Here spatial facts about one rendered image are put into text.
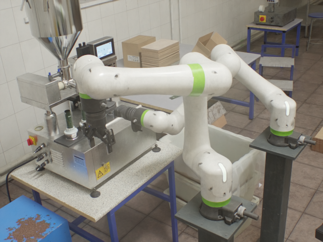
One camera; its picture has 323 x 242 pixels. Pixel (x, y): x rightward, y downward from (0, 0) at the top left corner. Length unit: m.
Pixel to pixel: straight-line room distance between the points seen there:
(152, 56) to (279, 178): 1.92
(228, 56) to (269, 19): 4.22
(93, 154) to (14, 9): 1.88
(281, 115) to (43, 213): 1.43
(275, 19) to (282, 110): 4.08
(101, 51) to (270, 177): 1.21
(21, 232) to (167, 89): 1.32
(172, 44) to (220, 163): 2.42
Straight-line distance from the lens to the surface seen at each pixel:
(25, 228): 2.31
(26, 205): 2.47
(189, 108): 1.58
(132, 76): 1.24
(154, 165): 2.33
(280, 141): 2.18
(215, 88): 1.36
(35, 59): 3.75
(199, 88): 1.33
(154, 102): 3.15
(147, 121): 1.94
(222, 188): 1.58
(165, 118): 1.91
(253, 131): 4.27
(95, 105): 1.36
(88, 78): 1.21
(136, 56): 3.92
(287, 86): 4.94
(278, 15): 6.07
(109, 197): 2.12
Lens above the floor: 2.02
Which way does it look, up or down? 26 degrees down
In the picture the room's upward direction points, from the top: 4 degrees counter-clockwise
